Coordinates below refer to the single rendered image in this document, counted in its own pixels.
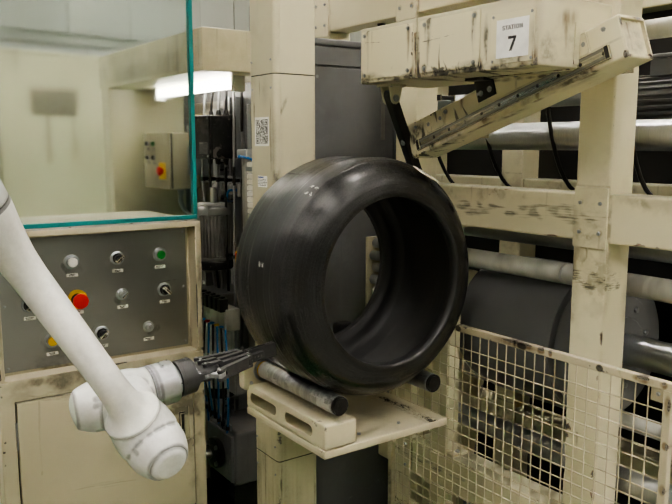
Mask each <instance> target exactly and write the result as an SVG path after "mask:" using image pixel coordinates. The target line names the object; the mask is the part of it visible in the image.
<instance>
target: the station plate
mask: <svg viewBox="0 0 672 504"><path fill-rule="evenodd" d="M529 19H530V15H527V16H521V17H516V18H510V19H505V20H499V21H497V32H496V59H500V58H508V57H516V56H524V55H528V47H529Z"/></svg>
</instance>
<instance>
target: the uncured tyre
mask: <svg viewBox="0 0 672 504"><path fill-rule="evenodd" d="M288 173H295V174H288ZM288 173H287V174H285V175H284V176H282V177H281V178H280V179H278V180H277V181H276V182H275V183H274V184H273V185H272V186H271V187H270V188H269V189H268V190H267V191H266V192H265V193H264V194H263V196H262V197H261V198H260V200H259V201H258V202H257V204H256V205H255V207H254V209H253V210H252V212H251V214H250V216H249V218H248V220H247V222H246V224H245V226H244V229H243V232H242V235H241V238H240V241H239V245H238V250H237V255H236V263H235V289H236V296H237V301H238V306H239V309H240V312H241V315H242V318H243V321H244V323H245V325H246V327H247V329H248V331H249V333H250V334H251V336H252V337H253V339H254V340H255V342H256V343H257V344H258V345H261V344H264V343H267V342H270V341H273V342H275V343H276V350H277V355H275V356H272V357H269V358H270V359H271V360H272V361H274V362H275V363H276V364H278V365H279V366H280V367H282V368H284V369H286V370H287V371H290V372H292V373H294V374H296V375H298V376H300V377H302V378H304V379H307V380H309V381H311V382H313V383H315V384H317V385H319V386H322V387H324V388H326V389H328V390H331V391H333V392H337V393H341V394H346V395H374V394H380V393H384V392H388V391H391V390H393V389H396V388H398V387H400V386H402V385H404V384H406V383H407V382H409V381H410V380H412V379H413V378H415V377H416V376H417V375H419V374H420V373H421V372H422V371H423V370H424V369H425V368H426V367H427V366H428V365H429V364H430V363H431V362H432V361H433V360H434V359H435V358H436V356H437V355H438V354H439V352H440V351H441V350H442V348H443V347H444V346H445V344H446V343H447V341H448V340H449V338H450V336H451V334H452V333H453V331H454V329H455V327H456V325H457V322H458V320H459V317H460V315H461V312H462V309H463V305H464V302H465V297H466V292H467V286H468V275H469V261H468V251H467V244H466V239H465V234H464V230H463V227H462V223H461V220H460V218H459V215H458V213H457V211H456V209H455V207H454V205H453V203H452V201H451V199H450V198H449V196H448V195H447V194H446V192H445V191H444V190H443V188H442V187H441V186H440V185H439V184H438V183H437V182H436V181H435V180H433V179H431V178H429V177H428V176H426V175H424V174H422V173H421V172H420V171H418V170H417V169H416V168H415V167H413V166H412V165H410V164H407V163H405V162H402V161H399V160H396V159H392V158H385V157H350V156H332V157H324V158H320V159H316V160H313V161H310V162H307V163H305V164H303V165H301V166H299V167H297V168H295V169H293V170H291V171H290V172H288ZM296 174H303V175H296ZM313 183H314V184H318V185H320V186H322V187H321V188H320V189H319V190H318V191H317V192H316V193H315V194H314V195H313V196H312V197H311V198H309V197H306V196H302V195H303V194H304V193H305V191H306V190H307V189H308V188H309V187H310V186H311V185H312V184H313ZM362 210H364V211H365V212H366V213H367V215H368V216H369V218H370V220H371V222H372V224H373V226H374V228H375V231H376V234H377V238H378V242H379V250H380V266H379V274H378V278H377V282H376V286H375V289H374V291H373V294H372V296H371V298H370V300H369V302H368V303H367V305H366V307H365V308H364V310H363V311H362V312H361V314H360V315H359V316H358V317H357V318H356V319H355V320H354V321H353V322H352V323H351V324H350V325H348V326H347V327H346V328H344V329H343V330H341V331H339V332H337V333H335V334H334V332H333V330H332V328H331V326H330V323H329V320H328V316H327V312H326V306H325V277H326V271H327V266H328V262H329V259H330V256H331V253H332V250H333V248H334V246H335V244H336V242H337V240H338V238H339V236H340V234H341V233H342V231H343V230H344V228H345V227H346V226H347V224H348V223H349V222H350V221H351V220H352V219H353V218H354V217H355V216H356V215H357V214H358V213H359V212H360V211H362ZM258 258H260V259H264V260H265V264H264V271H262V270H258V269H257V265H258Z"/></svg>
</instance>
